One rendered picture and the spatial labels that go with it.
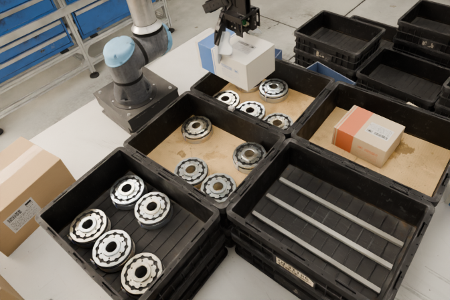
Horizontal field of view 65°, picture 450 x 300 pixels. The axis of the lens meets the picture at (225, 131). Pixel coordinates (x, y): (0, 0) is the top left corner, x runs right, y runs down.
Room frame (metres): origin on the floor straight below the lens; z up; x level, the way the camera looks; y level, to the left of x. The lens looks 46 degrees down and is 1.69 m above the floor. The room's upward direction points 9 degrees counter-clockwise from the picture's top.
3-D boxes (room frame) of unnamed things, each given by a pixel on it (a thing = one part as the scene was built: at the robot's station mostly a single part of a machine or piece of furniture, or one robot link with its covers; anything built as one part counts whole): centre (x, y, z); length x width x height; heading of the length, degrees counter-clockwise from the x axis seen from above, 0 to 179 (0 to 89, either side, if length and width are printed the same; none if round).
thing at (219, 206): (0.71, 0.07, 0.92); 0.40 x 0.30 x 0.02; 45
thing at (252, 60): (0.88, -0.06, 1.09); 0.20 x 0.12 x 0.09; 39
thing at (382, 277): (0.43, -0.21, 0.87); 0.40 x 0.30 x 0.11; 45
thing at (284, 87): (0.98, -0.20, 0.86); 0.10 x 0.10 x 0.01
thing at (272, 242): (0.43, -0.21, 0.92); 0.40 x 0.30 x 0.02; 45
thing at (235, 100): (0.96, -0.02, 0.86); 0.10 x 0.10 x 0.01
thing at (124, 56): (1.15, 0.33, 0.97); 0.13 x 0.12 x 0.14; 129
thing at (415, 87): (1.37, -0.97, 0.31); 0.40 x 0.30 x 0.34; 39
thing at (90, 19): (2.76, 0.69, 0.60); 0.72 x 0.03 x 0.56; 129
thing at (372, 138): (0.68, -0.42, 0.87); 0.16 x 0.12 x 0.07; 41
